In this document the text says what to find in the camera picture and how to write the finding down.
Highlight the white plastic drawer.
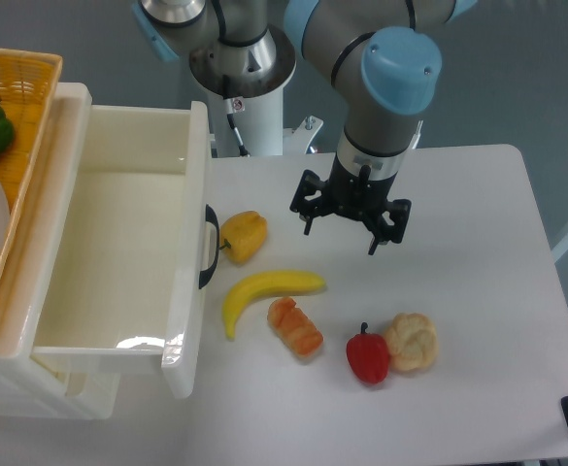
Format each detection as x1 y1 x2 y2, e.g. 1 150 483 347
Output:
33 102 211 399

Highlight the white drawer cabinet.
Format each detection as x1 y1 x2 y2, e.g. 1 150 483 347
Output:
0 83 119 419

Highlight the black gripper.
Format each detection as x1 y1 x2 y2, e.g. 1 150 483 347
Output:
289 150 412 255

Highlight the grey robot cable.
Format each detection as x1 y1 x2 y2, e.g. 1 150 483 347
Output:
220 75 251 157

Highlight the yellow woven basket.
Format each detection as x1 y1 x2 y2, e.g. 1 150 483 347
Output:
0 49 63 281

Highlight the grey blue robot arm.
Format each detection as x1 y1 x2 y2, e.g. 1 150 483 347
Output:
132 1 471 246

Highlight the pale square bread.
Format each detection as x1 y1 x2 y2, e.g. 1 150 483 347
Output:
384 313 439 373

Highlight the yellow banana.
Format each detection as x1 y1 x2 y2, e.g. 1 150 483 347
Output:
221 269 326 341

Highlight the orange long bread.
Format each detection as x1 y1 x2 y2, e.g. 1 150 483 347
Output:
267 297 323 359

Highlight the red bell pepper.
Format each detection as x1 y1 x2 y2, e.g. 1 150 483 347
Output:
346 321 389 385

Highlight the yellow bell pepper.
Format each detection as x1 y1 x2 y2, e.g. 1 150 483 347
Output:
219 211 268 265

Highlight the black drawer handle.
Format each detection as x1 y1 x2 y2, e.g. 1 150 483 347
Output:
198 204 220 289

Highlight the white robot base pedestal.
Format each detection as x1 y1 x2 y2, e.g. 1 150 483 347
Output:
205 87 323 158

